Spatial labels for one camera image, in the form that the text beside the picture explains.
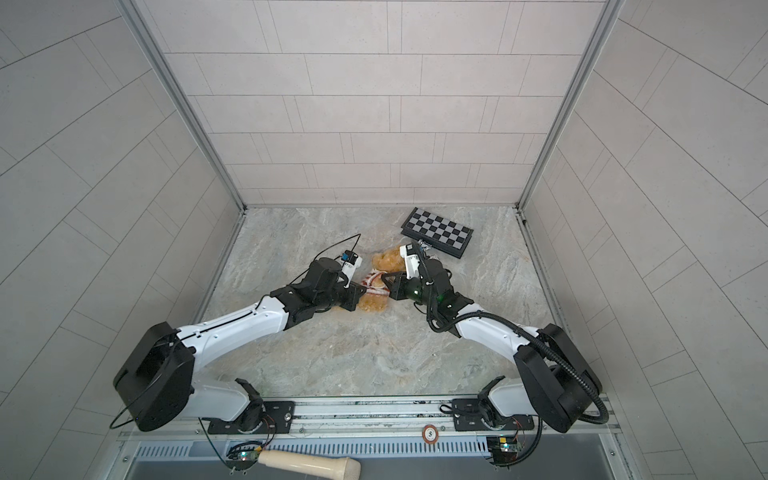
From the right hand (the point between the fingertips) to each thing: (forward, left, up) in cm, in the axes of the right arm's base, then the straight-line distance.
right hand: (380, 280), depth 80 cm
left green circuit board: (-35, +32, -12) cm, 49 cm away
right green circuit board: (-37, -26, -16) cm, 48 cm away
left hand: (0, +3, -4) cm, 5 cm away
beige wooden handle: (-39, +9, -11) cm, 41 cm away
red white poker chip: (-33, -10, -15) cm, 38 cm away
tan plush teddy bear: (+6, -3, 0) cm, 7 cm away
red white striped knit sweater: (-1, +2, -2) cm, 4 cm away
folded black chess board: (+25, -21, -11) cm, 35 cm away
